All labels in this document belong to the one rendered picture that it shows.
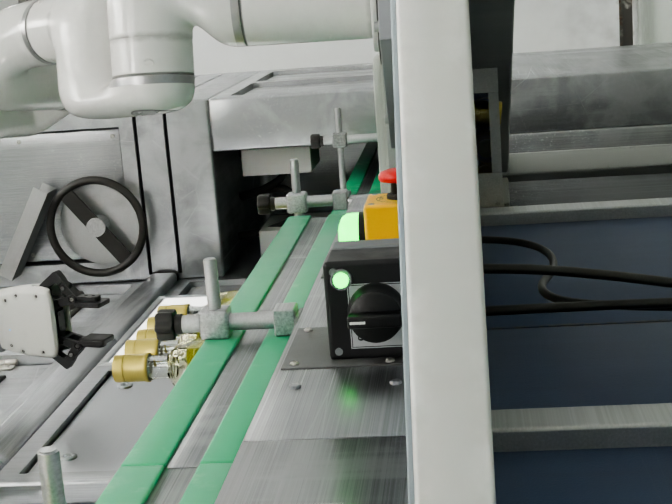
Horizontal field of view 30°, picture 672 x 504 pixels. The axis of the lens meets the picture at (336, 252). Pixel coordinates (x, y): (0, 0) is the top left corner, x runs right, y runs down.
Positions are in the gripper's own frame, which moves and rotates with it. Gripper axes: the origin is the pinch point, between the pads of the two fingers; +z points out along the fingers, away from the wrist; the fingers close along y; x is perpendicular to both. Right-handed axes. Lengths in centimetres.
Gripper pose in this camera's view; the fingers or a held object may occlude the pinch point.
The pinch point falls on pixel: (95, 320)
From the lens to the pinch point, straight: 181.0
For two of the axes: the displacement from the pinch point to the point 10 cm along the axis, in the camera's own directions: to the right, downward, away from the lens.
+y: -0.8, -9.7, -2.3
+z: 9.3, 0.1, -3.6
